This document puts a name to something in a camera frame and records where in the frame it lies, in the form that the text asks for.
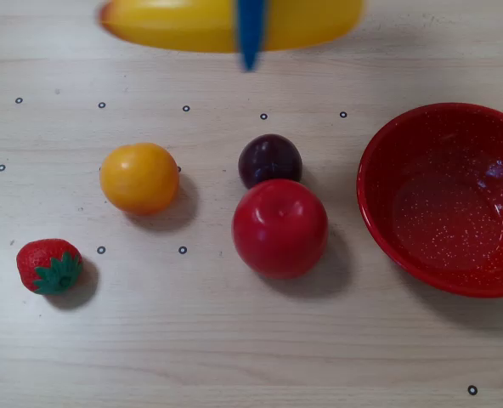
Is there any red toy apple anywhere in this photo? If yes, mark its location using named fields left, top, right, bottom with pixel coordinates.
left=231, top=178, right=329, bottom=281

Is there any dark purple toy plum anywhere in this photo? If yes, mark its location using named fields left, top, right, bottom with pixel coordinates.
left=237, top=133, right=303, bottom=190

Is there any red speckled bowl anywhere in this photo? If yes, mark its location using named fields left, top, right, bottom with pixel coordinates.
left=356, top=102, right=503, bottom=298

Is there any red toy strawberry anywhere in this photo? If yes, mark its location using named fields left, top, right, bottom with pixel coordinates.
left=15, top=238, right=84, bottom=296

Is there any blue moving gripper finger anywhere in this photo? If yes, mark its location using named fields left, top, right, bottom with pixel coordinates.
left=234, top=0, right=270, bottom=73

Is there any yellow toy banana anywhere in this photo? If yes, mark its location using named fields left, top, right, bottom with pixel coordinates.
left=97, top=0, right=365, bottom=54

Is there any orange toy fruit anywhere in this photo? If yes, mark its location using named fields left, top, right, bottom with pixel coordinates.
left=99, top=142, right=180, bottom=216

